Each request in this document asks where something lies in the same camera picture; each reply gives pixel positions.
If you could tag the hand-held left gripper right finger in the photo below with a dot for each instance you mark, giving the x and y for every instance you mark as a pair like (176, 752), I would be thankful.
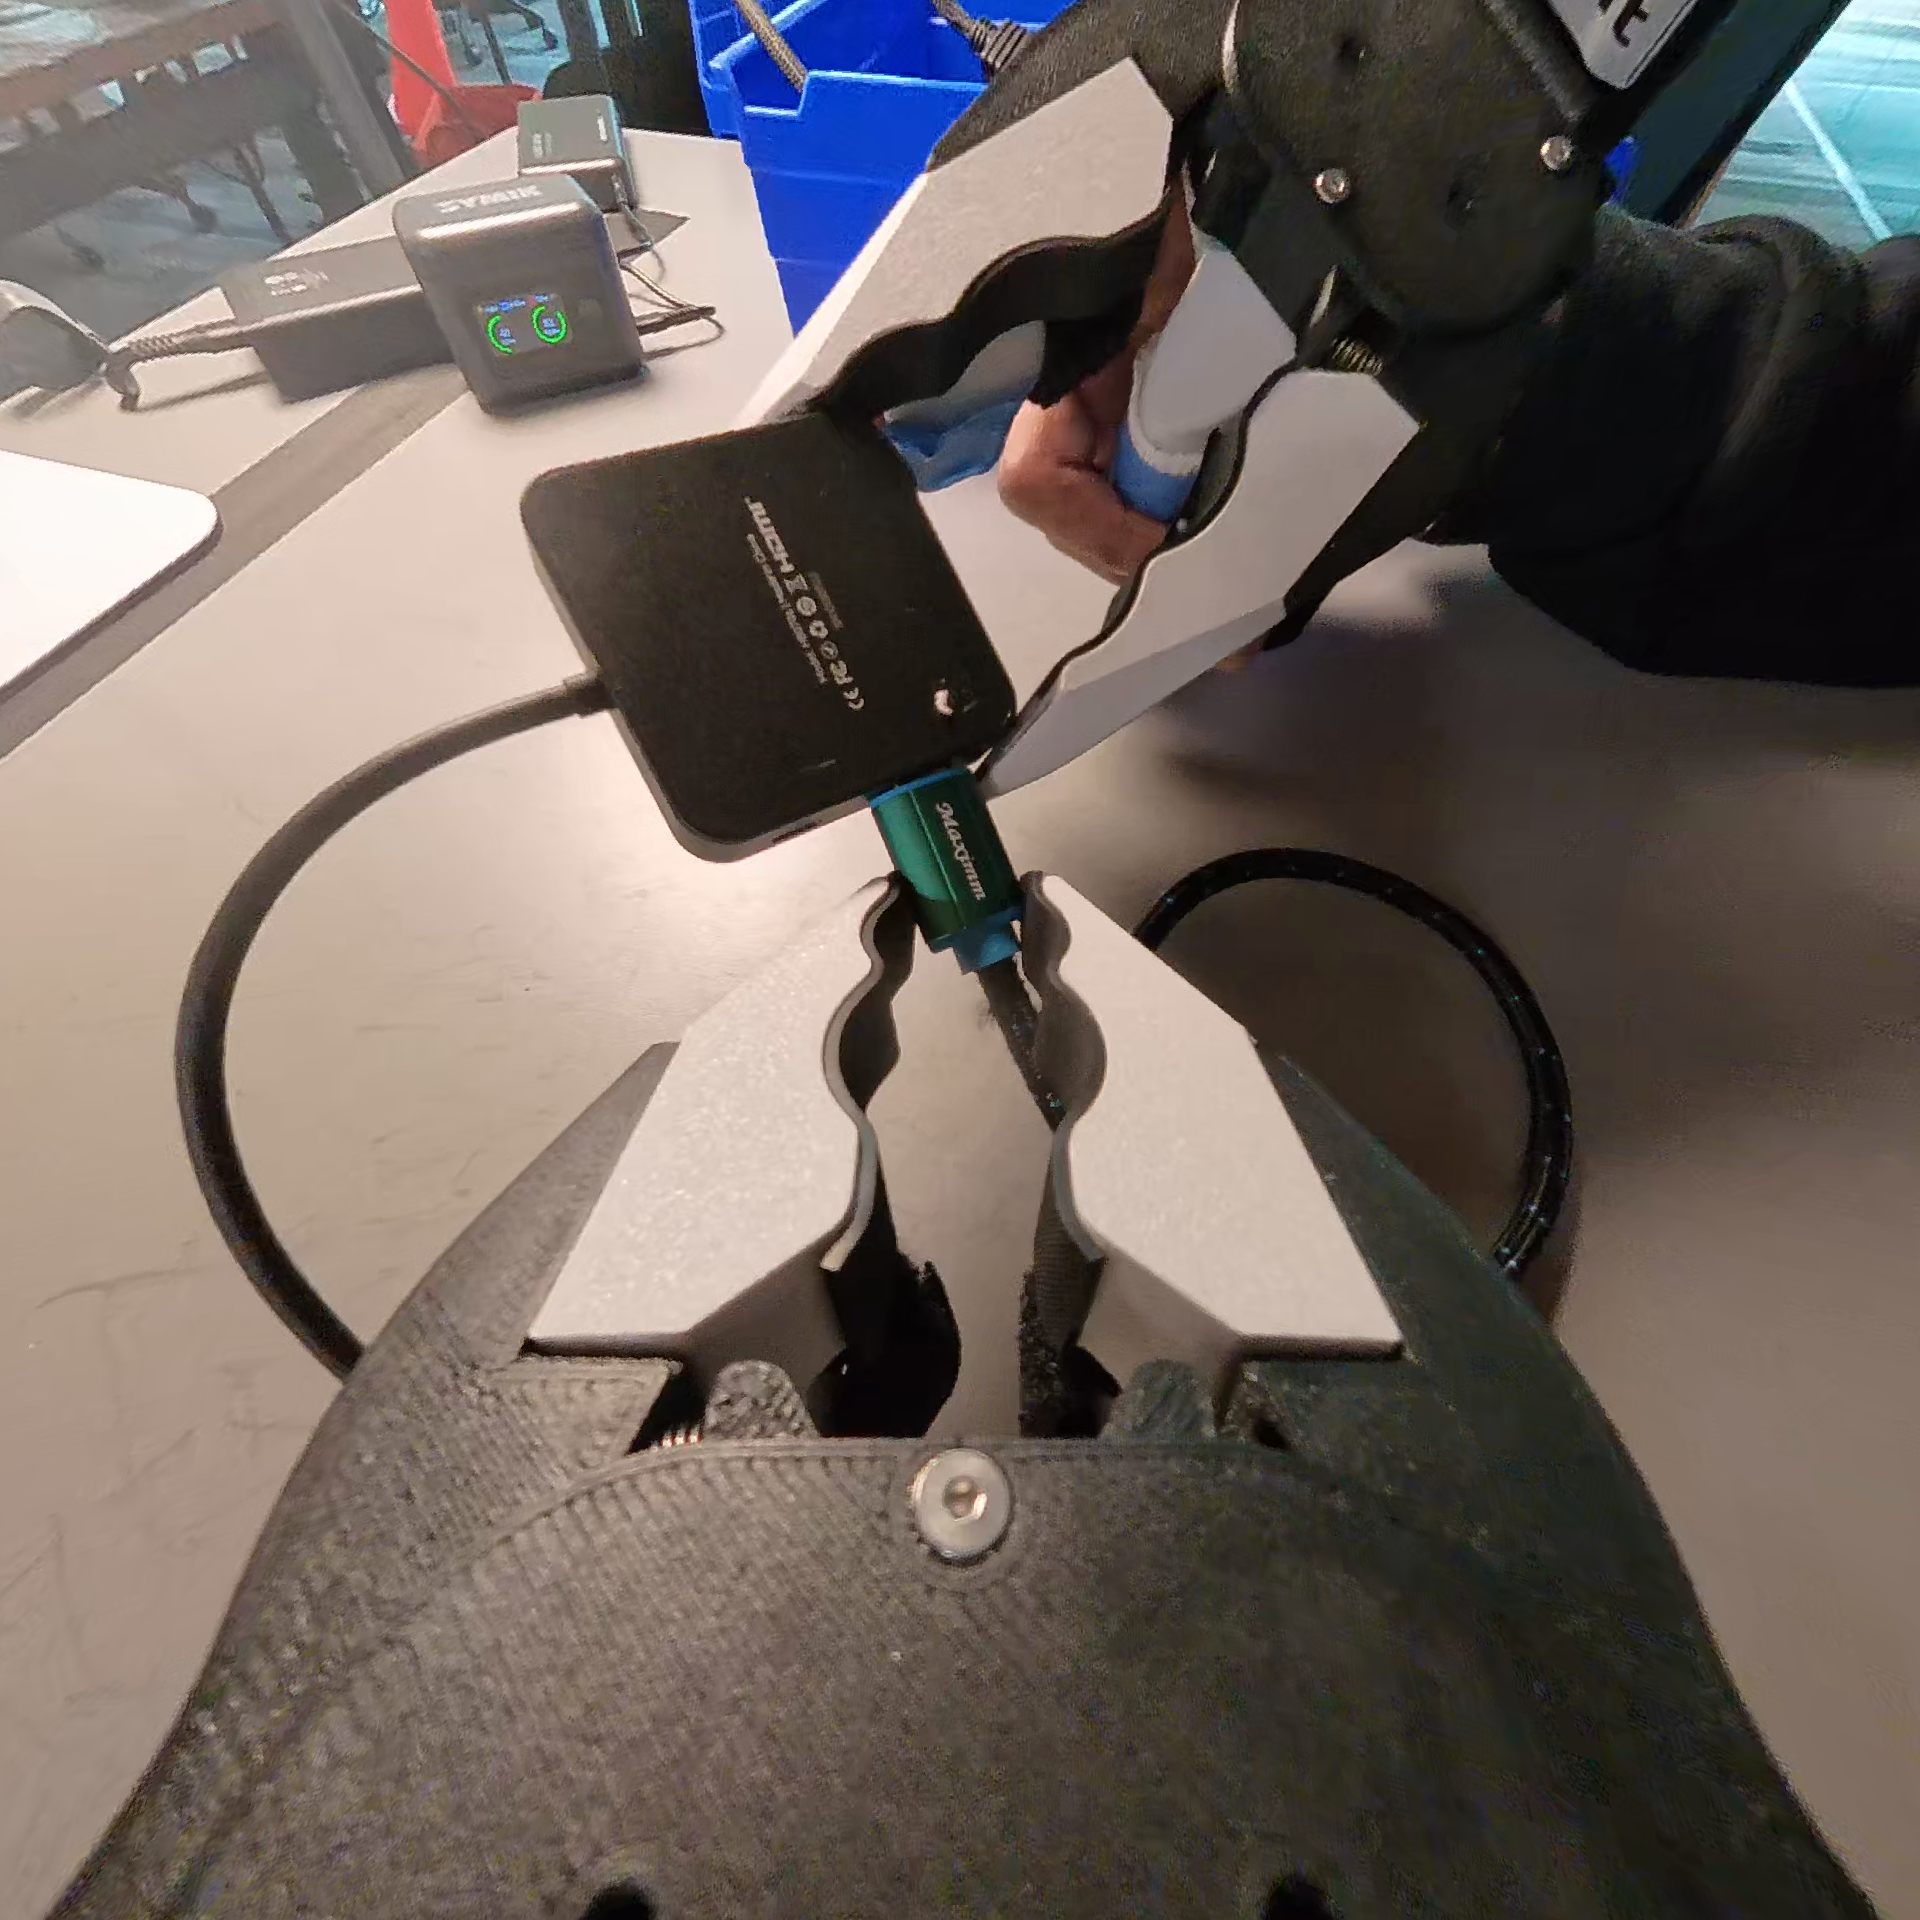
(1215, 1184)

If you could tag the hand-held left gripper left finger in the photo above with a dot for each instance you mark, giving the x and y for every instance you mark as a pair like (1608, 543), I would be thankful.
(720, 1170)

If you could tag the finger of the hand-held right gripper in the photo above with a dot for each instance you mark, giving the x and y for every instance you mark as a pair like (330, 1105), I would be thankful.
(1275, 511)
(989, 194)

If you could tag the large blue bin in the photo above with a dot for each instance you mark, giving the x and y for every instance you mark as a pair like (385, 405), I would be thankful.
(855, 164)

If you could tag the black hdmi switch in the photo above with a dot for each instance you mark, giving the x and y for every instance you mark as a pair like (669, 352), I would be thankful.
(720, 628)

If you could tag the black square HDMI hub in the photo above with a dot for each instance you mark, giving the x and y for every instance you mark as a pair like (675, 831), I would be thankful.
(201, 1019)

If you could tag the person's right forearm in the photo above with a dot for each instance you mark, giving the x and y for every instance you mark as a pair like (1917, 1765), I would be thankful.
(1724, 451)

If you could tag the person's right hand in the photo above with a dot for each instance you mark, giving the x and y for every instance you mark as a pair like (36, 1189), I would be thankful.
(1065, 480)

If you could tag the small grey device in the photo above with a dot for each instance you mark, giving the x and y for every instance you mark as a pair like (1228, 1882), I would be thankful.
(569, 143)

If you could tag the black power bank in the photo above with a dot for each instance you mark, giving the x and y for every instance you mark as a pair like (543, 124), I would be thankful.
(511, 255)

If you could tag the red plastic bin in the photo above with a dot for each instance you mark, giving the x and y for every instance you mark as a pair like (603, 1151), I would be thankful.
(428, 75)

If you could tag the black power adapter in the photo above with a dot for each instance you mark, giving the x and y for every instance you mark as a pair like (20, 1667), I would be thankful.
(330, 315)

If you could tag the wooden work table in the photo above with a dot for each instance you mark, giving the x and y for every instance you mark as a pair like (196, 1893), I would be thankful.
(149, 105)

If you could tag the white base lamp stand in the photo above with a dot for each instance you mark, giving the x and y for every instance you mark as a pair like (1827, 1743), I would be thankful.
(90, 555)

